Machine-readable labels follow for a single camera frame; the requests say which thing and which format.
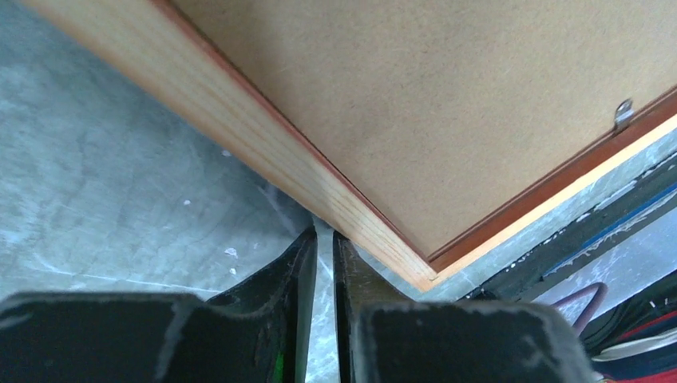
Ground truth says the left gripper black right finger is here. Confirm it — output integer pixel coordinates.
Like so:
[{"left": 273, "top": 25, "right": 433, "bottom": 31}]
[{"left": 332, "top": 232, "right": 596, "bottom": 382}]

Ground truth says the brown backing board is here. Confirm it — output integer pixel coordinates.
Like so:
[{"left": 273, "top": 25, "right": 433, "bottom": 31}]
[{"left": 176, "top": 1, "right": 676, "bottom": 255}]

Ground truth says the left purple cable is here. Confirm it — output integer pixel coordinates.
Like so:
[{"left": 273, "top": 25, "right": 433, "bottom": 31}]
[{"left": 549, "top": 281, "right": 609, "bottom": 337}]

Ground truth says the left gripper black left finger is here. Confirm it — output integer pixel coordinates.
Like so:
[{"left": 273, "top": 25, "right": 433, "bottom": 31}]
[{"left": 1, "top": 228, "right": 318, "bottom": 382}]

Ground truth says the wooden picture frame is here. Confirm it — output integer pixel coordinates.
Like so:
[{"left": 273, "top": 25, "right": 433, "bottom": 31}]
[{"left": 30, "top": 1, "right": 676, "bottom": 291}]

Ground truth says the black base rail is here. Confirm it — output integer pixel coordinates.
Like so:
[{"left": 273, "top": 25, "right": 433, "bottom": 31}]
[{"left": 461, "top": 153, "right": 676, "bottom": 302}]

